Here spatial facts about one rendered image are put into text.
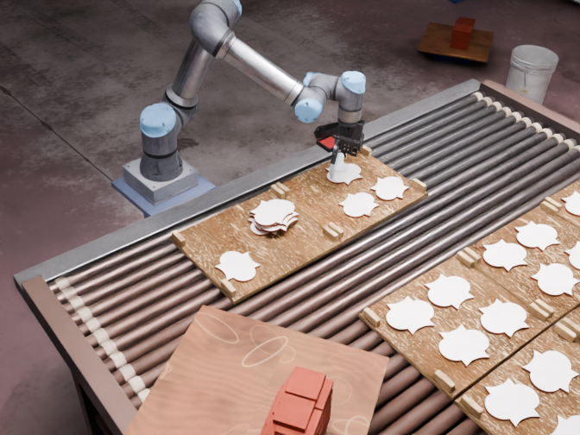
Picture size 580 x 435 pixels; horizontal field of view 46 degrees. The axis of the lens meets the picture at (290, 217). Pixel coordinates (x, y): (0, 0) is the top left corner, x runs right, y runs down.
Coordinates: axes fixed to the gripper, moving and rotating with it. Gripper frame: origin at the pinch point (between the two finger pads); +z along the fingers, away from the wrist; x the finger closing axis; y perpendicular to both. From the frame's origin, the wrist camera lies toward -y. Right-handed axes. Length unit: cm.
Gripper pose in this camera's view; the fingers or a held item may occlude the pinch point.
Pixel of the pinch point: (337, 167)
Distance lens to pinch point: 237.0
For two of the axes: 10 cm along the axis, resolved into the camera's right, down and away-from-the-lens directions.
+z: -0.6, 7.8, 6.2
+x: 3.7, -5.6, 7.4
